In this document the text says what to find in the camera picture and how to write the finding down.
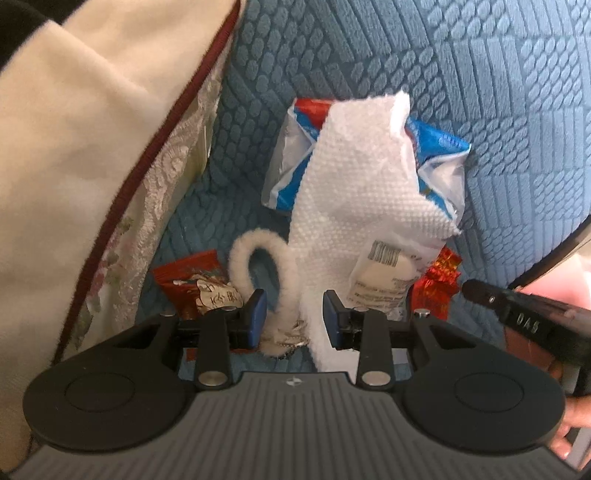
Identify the red foil candy wrapper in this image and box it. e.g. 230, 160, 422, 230
411, 246, 462, 321

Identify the person right hand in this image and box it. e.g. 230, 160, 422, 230
549, 359, 591, 460

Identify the floral beige cushion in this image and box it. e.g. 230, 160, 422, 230
54, 47, 229, 362

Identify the blue textured sofa cover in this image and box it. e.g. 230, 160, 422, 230
133, 0, 591, 375

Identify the white fluffy hair band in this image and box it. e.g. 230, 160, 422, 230
228, 229, 308, 357

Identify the cream black red pillow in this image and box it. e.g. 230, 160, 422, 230
1, 1, 243, 471

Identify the blue white red mask packet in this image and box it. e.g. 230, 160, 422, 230
260, 98, 472, 222

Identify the white textured paper towel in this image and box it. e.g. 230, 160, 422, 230
288, 92, 461, 374

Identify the dark red snack packet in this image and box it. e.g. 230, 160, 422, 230
152, 250, 243, 320

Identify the clear packaged round biscuit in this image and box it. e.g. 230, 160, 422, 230
346, 239, 438, 321

